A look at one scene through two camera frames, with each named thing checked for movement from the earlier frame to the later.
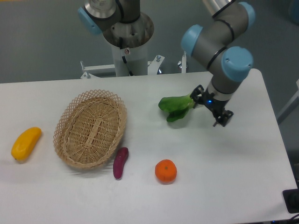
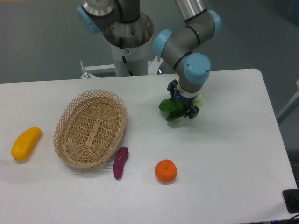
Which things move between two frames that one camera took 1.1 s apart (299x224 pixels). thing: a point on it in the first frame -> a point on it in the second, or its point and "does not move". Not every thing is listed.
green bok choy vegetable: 176,106 does not move
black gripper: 216,106 -> 192,112
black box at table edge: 291,197 does not move
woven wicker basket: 89,128 does not move
